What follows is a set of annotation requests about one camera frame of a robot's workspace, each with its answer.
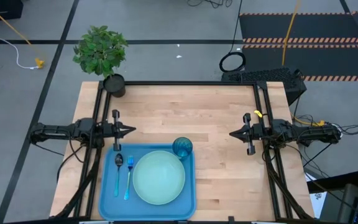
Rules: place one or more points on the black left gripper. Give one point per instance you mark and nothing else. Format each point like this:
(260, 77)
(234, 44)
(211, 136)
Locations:
(116, 130)

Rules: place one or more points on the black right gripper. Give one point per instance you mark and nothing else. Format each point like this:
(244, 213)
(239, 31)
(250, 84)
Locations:
(259, 131)

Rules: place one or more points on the blue plastic fork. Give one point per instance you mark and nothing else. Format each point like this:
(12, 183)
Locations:
(130, 161)

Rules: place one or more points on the pale green plate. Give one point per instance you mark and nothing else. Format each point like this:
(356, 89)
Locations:
(158, 177)

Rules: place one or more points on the blue faceted plastic cup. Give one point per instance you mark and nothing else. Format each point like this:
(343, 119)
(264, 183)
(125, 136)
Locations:
(182, 147)

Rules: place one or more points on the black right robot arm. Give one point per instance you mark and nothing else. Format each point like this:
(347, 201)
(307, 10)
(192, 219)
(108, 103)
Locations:
(309, 133)

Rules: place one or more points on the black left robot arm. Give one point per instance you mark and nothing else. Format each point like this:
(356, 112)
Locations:
(57, 129)

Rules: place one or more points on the blue plastic tray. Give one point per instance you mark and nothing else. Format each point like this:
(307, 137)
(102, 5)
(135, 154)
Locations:
(148, 213)

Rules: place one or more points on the yellow clip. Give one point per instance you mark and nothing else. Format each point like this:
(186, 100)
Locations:
(258, 113)

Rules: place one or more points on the black perforated computer case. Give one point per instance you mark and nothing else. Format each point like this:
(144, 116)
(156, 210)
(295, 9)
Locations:
(266, 76)

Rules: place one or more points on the green potted plant black pot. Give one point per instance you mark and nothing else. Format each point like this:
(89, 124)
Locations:
(99, 51)

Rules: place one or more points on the white paper sheet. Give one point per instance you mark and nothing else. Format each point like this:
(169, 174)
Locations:
(317, 199)

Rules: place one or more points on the black orange-striped floor mat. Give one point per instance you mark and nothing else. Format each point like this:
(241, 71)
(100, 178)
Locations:
(322, 28)

